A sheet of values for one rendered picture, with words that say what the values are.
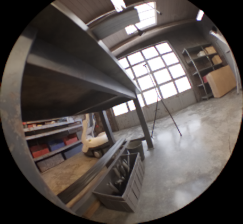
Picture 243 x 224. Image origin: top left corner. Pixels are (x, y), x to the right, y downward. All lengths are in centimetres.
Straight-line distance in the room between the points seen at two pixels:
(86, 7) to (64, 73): 230
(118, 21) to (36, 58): 23
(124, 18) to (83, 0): 215
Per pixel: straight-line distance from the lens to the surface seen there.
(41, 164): 192
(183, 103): 344
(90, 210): 78
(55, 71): 21
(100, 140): 147
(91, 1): 245
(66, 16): 22
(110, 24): 30
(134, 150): 100
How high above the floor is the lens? 63
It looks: 7 degrees up
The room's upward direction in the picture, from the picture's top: 19 degrees counter-clockwise
